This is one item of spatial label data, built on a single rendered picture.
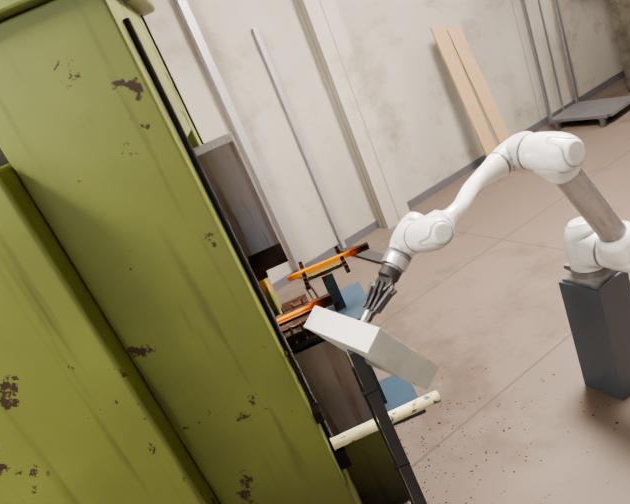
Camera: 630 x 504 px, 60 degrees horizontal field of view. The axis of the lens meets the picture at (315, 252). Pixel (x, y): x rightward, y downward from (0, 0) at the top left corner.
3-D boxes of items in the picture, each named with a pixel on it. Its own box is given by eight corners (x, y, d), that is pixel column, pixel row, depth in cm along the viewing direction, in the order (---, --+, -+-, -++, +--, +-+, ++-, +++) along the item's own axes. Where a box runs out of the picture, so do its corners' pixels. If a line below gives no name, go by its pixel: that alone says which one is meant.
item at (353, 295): (359, 284, 309) (358, 281, 308) (376, 314, 271) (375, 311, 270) (311, 305, 309) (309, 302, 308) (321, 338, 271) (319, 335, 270)
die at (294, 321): (315, 316, 237) (307, 300, 234) (323, 337, 219) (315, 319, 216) (226, 356, 236) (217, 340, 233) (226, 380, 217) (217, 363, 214)
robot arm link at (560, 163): (624, 243, 231) (677, 252, 212) (605, 275, 229) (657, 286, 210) (530, 121, 197) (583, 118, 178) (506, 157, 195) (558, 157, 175)
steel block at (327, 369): (355, 373, 266) (321, 297, 251) (376, 420, 231) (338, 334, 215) (250, 421, 265) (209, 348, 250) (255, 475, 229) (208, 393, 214)
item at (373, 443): (387, 445, 283) (355, 374, 267) (411, 498, 247) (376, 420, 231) (288, 490, 281) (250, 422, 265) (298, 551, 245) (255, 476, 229)
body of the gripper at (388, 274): (407, 275, 186) (395, 299, 184) (391, 271, 193) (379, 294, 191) (393, 264, 182) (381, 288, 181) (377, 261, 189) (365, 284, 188)
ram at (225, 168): (270, 217, 235) (230, 129, 221) (280, 243, 198) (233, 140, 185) (180, 257, 233) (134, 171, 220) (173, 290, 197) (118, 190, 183)
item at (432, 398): (438, 397, 210) (434, 386, 208) (443, 404, 205) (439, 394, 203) (333, 445, 209) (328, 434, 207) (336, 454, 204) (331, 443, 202)
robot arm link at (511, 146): (482, 148, 205) (509, 148, 193) (514, 123, 210) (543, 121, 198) (494, 178, 210) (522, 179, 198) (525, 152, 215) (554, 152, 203)
